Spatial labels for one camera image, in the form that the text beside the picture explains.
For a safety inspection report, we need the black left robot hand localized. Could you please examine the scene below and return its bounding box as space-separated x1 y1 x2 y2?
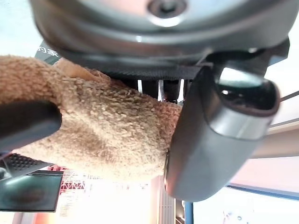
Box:
28 0 299 203

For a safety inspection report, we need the dark flat screen monitor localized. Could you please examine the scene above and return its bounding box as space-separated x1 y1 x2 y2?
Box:
0 170 64 213

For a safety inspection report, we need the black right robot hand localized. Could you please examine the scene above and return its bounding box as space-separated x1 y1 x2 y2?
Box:
0 99 63 181

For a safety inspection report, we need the brown fluffy cloth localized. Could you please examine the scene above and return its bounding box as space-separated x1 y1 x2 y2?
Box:
0 54 183 182

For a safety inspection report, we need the green sign with white characters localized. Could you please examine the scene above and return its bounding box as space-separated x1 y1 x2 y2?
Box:
34 40 61 68

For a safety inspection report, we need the red lattice rack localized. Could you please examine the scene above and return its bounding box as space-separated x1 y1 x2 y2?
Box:
59 165 150 196

